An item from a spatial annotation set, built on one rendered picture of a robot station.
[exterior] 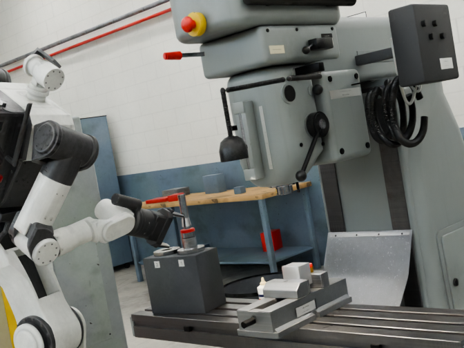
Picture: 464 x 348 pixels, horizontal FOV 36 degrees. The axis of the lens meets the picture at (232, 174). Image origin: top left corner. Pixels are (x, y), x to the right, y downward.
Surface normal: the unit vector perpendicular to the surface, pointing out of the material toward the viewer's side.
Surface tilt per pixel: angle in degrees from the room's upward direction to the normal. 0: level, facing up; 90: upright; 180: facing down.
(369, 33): 90
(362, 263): 63
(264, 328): 90
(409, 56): 90
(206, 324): 90
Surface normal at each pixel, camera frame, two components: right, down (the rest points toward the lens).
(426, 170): 0.70, -0.11
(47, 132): -0.59, -0.24
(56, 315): 0.65, -0.59
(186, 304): -0.54, 0.14
